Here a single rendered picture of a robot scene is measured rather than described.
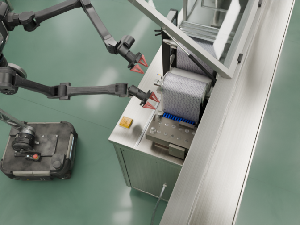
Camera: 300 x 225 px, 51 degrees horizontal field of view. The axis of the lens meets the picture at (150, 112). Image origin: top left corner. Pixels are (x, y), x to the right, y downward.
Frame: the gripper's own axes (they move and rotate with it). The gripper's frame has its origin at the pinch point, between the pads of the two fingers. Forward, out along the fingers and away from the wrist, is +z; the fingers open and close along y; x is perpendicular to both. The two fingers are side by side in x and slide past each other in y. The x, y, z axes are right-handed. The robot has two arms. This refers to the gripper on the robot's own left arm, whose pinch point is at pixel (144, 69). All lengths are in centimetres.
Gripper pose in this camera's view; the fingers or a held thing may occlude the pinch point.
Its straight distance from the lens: 189.8
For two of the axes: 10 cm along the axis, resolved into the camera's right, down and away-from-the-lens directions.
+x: 5.5, -2.6, -7.9
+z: 7.4, 5.9, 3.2
